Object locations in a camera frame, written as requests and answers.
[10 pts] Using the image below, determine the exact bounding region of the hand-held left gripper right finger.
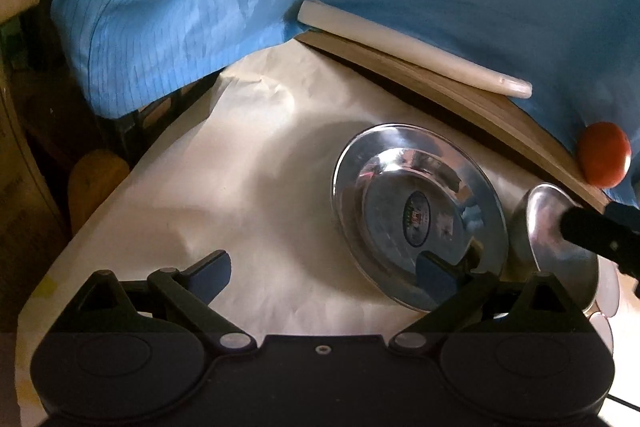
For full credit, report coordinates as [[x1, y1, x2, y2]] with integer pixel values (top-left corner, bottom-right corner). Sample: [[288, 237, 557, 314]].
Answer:
[[389, 251, 597, 354]]

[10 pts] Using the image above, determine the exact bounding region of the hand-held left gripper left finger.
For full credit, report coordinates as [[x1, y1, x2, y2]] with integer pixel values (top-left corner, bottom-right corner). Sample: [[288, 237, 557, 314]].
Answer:
[[75, 250, 257, 354]]

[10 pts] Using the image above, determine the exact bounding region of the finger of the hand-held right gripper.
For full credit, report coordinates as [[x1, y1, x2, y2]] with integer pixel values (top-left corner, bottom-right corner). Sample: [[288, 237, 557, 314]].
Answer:
[[559, 202, 640, 279]]

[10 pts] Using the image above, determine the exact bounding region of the small steel bowl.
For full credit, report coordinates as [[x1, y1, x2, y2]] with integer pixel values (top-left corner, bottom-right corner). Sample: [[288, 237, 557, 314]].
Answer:
[[509, 183, 601, 314]]

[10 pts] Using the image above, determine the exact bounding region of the large steel plate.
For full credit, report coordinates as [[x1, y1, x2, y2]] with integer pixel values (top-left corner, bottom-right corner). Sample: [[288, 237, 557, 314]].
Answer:
[[330, 123, 510, 313]]

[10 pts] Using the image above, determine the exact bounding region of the white flower-shaped plate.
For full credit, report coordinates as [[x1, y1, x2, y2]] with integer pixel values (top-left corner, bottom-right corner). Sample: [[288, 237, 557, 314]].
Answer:
[[589, 256, 624, 344]]

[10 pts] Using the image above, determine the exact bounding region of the red tomato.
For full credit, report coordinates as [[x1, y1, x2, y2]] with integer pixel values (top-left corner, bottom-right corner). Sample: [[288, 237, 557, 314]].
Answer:
[[577, 122, 632, 188]]

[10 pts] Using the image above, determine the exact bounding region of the cream paper sheet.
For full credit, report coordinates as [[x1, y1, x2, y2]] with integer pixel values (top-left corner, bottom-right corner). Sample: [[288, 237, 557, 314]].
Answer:
[[16, 39, 640, 427]]

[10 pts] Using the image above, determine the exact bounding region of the black plastic crate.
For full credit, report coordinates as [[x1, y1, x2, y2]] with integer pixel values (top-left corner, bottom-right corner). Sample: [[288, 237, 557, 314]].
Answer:
[[96, 74, 222, 168]]

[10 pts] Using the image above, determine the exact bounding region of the wooden tray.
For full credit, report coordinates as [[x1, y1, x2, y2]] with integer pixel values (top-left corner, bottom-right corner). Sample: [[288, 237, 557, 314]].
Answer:
[[295, 30, 609, 214]]

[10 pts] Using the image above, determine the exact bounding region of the brown cardboard box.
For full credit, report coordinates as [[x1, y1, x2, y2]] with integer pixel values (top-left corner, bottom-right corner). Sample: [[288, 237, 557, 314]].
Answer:
[[0, 72, 72, 334]]

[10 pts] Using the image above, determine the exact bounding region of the white cutting board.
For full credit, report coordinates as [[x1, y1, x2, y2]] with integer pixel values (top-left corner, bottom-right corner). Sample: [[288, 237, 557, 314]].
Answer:
[[297, 0, 534, 98]]

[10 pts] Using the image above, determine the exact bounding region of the round wooden post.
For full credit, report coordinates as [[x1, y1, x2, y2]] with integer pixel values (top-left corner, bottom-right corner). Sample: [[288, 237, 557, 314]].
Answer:
[[67, 151, 132, 239]]

